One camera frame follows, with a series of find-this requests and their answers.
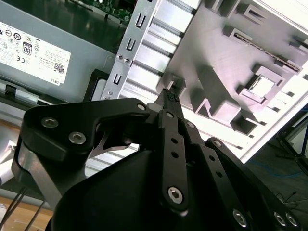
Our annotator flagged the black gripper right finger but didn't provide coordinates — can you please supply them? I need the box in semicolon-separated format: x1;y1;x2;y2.
172;92;301;231

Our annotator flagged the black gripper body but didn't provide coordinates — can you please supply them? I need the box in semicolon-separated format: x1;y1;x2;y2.
49;150;231;231

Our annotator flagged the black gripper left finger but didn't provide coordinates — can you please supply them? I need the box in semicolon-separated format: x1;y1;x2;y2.
12;89;190;217

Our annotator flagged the silver CPU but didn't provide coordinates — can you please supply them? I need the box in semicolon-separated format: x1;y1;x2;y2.
247;74;276;99

